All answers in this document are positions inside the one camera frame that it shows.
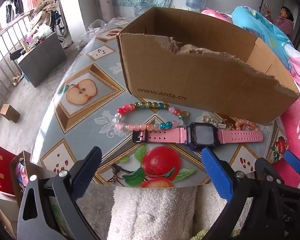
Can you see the pink rolled mat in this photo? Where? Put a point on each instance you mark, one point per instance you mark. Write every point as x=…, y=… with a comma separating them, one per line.
x=105, y=2

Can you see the white plastic bags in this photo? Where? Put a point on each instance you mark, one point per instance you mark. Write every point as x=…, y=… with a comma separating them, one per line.
x=92, y=31

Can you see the torn cardboard box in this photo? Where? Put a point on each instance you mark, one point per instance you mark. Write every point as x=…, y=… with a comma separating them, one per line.
x=190, y=80

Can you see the empty clear water jug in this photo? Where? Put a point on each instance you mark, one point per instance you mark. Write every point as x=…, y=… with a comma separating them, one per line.
x=142, y=8

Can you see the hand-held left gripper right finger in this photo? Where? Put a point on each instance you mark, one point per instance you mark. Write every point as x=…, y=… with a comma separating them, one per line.
x=216, y=172

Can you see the red gift bag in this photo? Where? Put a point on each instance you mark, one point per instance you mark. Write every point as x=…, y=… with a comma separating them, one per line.
x=6, y=172

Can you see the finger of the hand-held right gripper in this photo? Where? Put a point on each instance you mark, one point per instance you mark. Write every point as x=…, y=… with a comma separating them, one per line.
x=293, y=160
x=262, y=167

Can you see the grey cabinet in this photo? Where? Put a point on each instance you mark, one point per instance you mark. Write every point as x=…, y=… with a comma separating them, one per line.
x=42, y=60

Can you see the pile of beige clothes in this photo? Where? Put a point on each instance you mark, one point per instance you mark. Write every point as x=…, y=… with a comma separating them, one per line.
x=43, y=8

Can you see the black pouch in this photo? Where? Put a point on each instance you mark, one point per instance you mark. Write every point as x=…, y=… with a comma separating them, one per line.
x=15, y=54

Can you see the small cardboard box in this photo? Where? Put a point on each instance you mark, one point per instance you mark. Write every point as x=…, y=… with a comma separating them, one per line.
x=10, y=113

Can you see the brown paper bag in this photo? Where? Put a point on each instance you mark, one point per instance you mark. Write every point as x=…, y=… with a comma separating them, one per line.
x=27, y=163

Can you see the hanging dark jacket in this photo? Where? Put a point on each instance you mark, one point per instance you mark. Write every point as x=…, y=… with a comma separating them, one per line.
x=15, y=5

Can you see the blue patterned quilt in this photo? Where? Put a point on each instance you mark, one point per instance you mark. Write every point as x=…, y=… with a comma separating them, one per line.
x=260, y=25

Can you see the red object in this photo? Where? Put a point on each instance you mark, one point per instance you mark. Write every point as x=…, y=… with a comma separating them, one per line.
x=287, y=177

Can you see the metal balcony railing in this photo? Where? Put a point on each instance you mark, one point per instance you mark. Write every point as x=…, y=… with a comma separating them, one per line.
x=5, y=32

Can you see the fruit print tablecloth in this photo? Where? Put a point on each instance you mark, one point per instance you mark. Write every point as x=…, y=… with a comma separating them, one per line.
x=90, y=135

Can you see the tan shoes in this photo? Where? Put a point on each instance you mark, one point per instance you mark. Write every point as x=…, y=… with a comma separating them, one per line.
x=17, y=78

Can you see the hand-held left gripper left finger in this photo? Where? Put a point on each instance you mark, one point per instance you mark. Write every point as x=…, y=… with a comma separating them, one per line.
x=87, y=170

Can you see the white bag on cabinet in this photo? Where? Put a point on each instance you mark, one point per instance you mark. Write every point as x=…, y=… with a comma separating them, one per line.
x=43, y=31

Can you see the wheelchair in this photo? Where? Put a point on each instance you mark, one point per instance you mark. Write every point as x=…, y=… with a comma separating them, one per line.
x=61, y=27

